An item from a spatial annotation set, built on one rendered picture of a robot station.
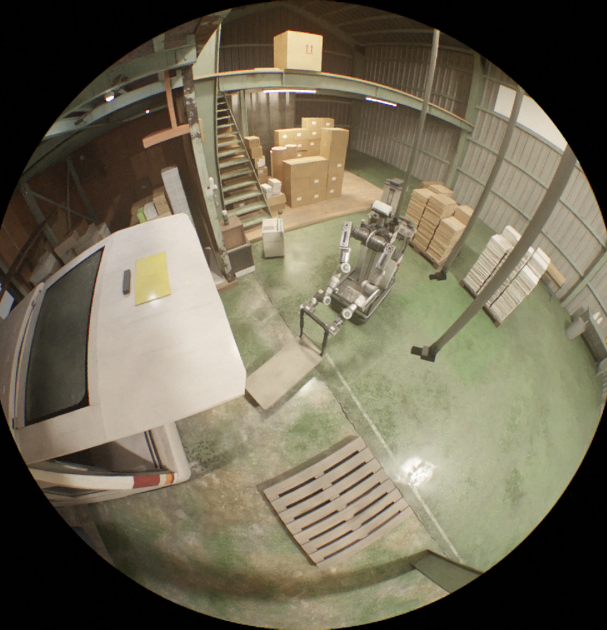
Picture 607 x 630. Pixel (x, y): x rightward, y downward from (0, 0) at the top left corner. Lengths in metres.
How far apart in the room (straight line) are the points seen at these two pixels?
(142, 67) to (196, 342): 1.37
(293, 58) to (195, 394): 3.59
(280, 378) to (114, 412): 1.81
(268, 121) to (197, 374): 6.38
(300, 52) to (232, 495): 5.21
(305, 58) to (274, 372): 4.02
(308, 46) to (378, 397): 4.57
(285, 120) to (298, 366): 6.21
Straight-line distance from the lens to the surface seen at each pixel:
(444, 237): 4.15
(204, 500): 2.67
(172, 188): 2.99
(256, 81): 3.48
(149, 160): 6.73
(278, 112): 6.73
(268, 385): 2.30
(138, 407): 0.77
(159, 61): 1.43
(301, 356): 2.40
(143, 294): 1.01
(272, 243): 3.48
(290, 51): 3.55
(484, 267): 4.16
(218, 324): 0.81
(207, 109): 3.37
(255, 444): 2.44
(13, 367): 1.63
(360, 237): 2.14
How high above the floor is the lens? 2.39
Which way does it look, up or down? 55 degrees down
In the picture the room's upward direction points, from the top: 2 degrees clockwise
